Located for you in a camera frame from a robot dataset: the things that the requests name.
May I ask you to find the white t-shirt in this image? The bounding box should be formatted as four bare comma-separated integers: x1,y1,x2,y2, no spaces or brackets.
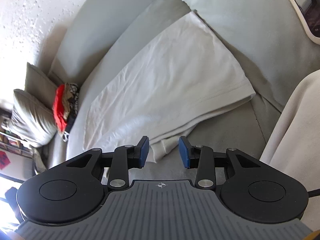
84,11,257,164

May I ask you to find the person's right leg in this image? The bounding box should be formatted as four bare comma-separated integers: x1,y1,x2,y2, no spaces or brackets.
260,71,320,180

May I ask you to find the grey sofa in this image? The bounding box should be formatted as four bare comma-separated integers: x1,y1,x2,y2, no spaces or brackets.
32,0,320,180

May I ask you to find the bookshelf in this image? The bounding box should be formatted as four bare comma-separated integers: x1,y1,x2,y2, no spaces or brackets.
0,105,34,180

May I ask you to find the smartphone in white case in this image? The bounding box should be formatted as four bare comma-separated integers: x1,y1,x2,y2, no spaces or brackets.
276,0,320,43

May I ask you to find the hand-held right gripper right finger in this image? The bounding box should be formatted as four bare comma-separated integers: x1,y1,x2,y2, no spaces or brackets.
179,136,263,190

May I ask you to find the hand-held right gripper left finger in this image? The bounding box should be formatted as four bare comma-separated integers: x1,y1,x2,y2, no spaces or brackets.
64,136,150,190

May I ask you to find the red paper decoration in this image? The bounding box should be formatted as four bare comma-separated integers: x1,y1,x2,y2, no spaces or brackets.
0,151,10,171

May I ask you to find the light beige throw pillow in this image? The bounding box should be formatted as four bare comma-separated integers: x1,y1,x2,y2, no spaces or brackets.
11,89,58,148

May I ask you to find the red garment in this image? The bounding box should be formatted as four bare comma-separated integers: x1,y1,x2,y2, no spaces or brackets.
52,84,68,132

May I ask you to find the grey sofa back cushion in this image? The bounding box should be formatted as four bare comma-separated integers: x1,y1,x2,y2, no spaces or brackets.
49,0,173,80

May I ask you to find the olive throw pillow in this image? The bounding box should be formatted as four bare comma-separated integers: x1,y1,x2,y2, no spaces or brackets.
25,62,62,100

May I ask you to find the black white patterned garment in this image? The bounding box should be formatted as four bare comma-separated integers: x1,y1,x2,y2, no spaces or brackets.
64,84,80,142

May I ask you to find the beige patterned garment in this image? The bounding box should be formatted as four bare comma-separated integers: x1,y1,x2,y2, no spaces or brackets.
61,82,75,120

